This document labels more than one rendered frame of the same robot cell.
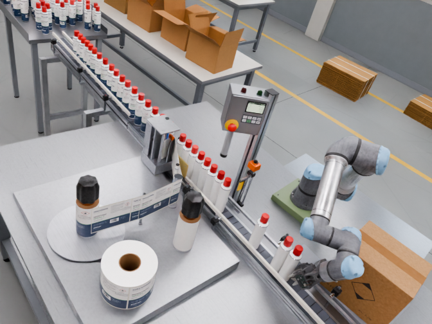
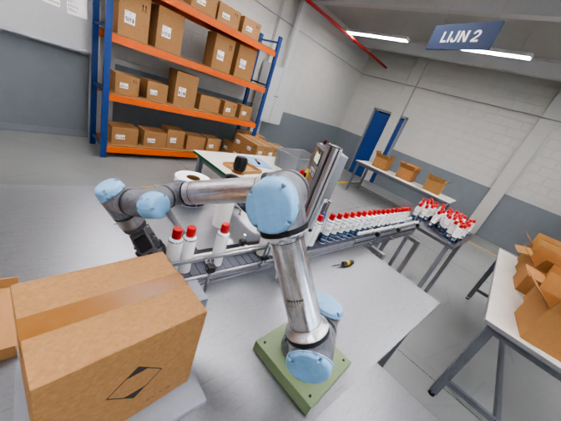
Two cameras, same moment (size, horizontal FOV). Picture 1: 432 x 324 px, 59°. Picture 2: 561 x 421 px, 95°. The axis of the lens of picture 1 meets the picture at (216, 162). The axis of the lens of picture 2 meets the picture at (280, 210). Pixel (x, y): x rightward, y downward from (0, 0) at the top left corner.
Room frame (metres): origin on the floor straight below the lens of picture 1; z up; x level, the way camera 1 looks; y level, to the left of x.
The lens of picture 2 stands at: (1.40, -1.16, 1.61)
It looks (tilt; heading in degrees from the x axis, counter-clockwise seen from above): 23 degrees down; 91
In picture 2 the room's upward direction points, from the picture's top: 20 degrees clockwise
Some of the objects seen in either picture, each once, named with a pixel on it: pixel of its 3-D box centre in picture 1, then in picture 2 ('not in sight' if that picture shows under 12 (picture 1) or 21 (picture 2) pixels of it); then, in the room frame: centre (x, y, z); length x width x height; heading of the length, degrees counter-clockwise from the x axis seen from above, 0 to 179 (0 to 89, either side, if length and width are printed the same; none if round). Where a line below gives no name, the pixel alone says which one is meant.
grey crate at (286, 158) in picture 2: not in sight; (298, 161); (1.32, 2.15, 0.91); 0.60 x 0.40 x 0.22; 58
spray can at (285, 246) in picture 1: (281, 254); (187, 249); (1.10, -0.37, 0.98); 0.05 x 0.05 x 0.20
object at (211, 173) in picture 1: (210, 181); not in sight; (1.42, 0.00, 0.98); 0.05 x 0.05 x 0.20
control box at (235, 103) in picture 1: (244, 110); (322, 169); (1.48, -0.06, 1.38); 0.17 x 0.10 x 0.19; 104
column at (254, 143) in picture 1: (250, 153); (304, 220); (1.49, -0.15, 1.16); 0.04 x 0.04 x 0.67; 49
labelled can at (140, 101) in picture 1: (139, 108); (353, 224); (1.87, 0.51, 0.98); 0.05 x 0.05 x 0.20
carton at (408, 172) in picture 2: not in sight; (407, 171); (3.68, 5.00, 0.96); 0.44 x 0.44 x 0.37; 52
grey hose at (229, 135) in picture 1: (228, 138); (316, 211); (1.53, -0.03, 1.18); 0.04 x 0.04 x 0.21
